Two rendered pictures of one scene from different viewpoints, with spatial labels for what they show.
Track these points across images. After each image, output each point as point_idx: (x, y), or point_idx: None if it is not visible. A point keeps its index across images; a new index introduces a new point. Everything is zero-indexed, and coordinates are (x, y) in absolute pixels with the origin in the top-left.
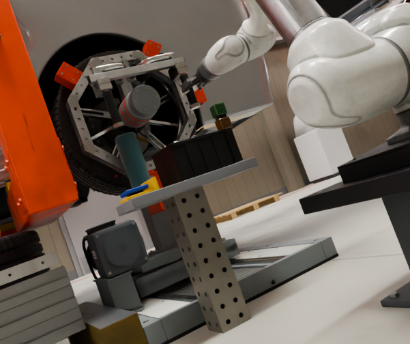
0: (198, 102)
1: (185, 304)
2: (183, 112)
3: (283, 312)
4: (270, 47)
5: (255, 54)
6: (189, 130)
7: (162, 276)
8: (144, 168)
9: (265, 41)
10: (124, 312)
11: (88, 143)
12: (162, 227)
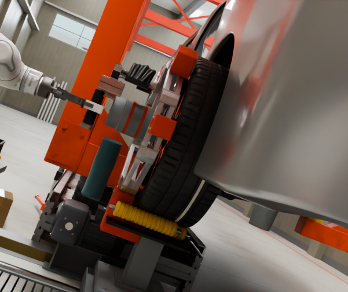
0: (81, 122)
1: None
2: (155, 141)
3: None
4: None
5: None
6: (134, 161)
7: (83, 280)
8: (90, 172)
9: None
10: (10, 237)
11: (131, 141)
12: (130, 256)
